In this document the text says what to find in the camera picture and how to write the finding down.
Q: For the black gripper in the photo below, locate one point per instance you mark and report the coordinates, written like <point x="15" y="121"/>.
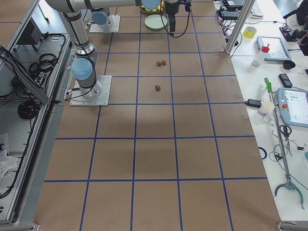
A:
<point x="171" y="9"/>

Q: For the light green plate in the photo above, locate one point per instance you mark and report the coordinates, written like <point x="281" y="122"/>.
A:
<point x="155" y="21"/>

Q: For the woven wicker basket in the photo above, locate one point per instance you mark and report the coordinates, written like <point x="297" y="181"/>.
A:
<point x="162" y="11"/>

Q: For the yellow banana bunch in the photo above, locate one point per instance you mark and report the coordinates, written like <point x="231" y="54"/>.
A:
<point x="157" y="9"/>

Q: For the yellow tape roll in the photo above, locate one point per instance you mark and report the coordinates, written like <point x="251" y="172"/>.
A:
<point x="249" y="32"/>

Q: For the clear bottle red cap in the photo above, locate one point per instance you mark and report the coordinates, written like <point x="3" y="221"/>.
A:
<point x="260" y="57"/>

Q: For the teach pendant far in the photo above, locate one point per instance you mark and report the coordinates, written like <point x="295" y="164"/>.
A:
<point x="277" y="48"/>

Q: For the teach pendant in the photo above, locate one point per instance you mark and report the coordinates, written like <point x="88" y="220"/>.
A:
<point x="277" y="48"/>
<point x="293" y="106"/>

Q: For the black power adapter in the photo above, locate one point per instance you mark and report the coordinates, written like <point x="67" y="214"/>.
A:
<point x="253" y="103"/>

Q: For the white paper cup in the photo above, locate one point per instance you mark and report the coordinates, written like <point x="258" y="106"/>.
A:
<point x="266" y="107"/>

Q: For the teach pendant near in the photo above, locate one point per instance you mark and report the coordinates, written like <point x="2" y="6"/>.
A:
<point x="293" y="106"/>

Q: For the long reacher grabber tool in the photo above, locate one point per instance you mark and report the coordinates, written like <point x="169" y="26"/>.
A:
<point x="288" y="185"/>

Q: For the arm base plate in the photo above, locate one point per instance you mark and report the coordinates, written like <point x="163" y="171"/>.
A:
<point x="97" y="96"/>
<point x="110" y="24"/>

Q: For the aluminium frame post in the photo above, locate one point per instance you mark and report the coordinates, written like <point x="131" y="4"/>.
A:
<point x="239" y="25"/>

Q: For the black handled scissors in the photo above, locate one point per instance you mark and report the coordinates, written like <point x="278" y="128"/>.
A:
<point x="286" y="131"/>

